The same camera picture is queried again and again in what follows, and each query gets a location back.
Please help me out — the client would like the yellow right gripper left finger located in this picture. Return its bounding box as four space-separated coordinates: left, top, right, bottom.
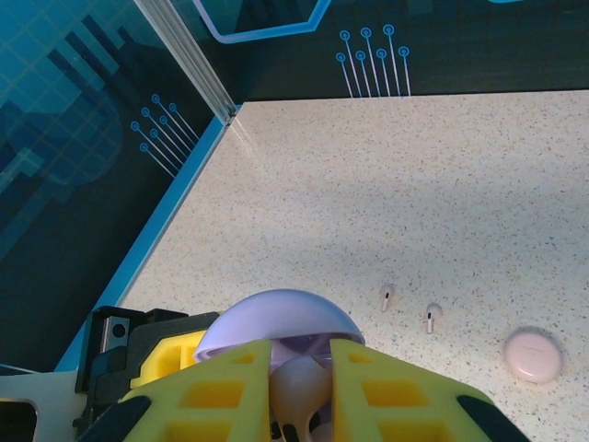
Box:
75 339 273 442

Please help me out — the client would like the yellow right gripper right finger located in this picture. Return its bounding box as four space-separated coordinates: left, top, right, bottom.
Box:
329 338 530 442

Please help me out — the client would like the purple earbud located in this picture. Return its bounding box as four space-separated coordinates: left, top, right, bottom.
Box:
269 356 333 442

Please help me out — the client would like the white earbud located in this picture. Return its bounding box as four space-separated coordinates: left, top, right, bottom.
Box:
423 301 445 335
377 283 398 313

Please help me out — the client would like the purple earbud charging case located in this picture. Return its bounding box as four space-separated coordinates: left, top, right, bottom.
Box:
192 287 368 442

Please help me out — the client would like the pink earbud charging case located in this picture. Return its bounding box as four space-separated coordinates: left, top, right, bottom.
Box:
502 325 567 386

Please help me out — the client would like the blue table edge trim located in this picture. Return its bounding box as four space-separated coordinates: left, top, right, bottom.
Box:
53 114 231 372

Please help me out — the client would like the aluminium frame post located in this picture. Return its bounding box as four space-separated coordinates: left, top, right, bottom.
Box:
132 0 244 128

